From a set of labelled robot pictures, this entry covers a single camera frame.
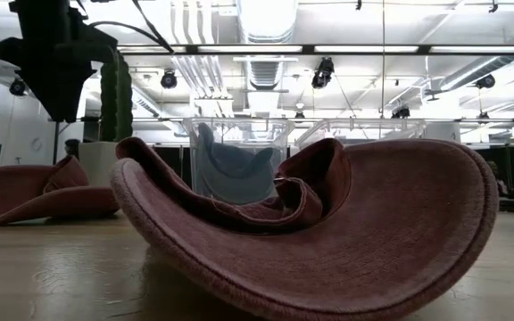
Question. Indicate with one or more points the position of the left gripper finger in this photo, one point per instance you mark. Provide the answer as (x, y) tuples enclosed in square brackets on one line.
[(63, 93)]

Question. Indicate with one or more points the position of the black ceiling spotlight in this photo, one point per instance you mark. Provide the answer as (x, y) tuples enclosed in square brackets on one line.
[(299, 115), (400, 112), (323, 73), (168, 79), (18, 87), (485, 81)]

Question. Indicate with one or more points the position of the black metal stand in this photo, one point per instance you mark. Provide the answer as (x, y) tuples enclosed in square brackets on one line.
[(55, 142)]

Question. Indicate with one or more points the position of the person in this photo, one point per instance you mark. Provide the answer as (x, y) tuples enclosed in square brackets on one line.
[(72, 148), (498, 178)]

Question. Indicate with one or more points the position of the tall green cactus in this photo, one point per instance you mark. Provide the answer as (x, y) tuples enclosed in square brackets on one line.
[(118, 111)]

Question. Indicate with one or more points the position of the ceiling air vent grille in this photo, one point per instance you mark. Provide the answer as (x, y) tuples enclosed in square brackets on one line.
[(263, 75)]

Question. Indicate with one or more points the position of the clear plastic bin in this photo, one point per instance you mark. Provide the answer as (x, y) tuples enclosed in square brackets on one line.
[(285, 134), (364, 129)]

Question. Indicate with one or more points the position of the thin vertical ceiling rod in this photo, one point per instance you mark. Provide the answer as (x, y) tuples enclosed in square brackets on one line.
[(382, 80)]

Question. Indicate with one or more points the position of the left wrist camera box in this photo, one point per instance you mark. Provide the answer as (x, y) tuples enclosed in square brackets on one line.
[(7, 49)]

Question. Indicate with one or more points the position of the silver ventilation duct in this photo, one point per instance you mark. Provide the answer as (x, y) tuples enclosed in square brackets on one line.
[(267, 20)]

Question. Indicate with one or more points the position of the black overhead frame bar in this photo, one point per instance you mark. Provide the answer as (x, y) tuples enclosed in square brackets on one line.
[(308, 49)]

